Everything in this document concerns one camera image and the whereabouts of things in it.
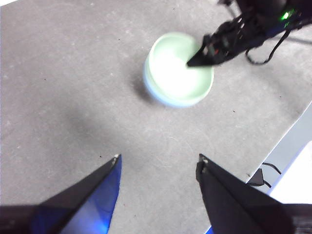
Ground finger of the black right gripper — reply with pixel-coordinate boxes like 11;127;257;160
187;33;229;66

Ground blue ribbed bowl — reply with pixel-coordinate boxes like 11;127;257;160
143;58;210;108

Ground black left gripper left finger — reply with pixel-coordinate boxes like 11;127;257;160
28;153;122;234

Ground thin black cable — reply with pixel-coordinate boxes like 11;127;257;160
262;162;282;188

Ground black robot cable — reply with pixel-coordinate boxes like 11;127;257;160
245;29;293;65

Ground black power adapter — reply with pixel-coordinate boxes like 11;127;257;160
246;168;266;187

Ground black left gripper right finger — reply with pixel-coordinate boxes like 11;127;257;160
195;153;293;234

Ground green ribbed bowl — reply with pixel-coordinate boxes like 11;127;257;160
146;60;215;105
148;32;215;102

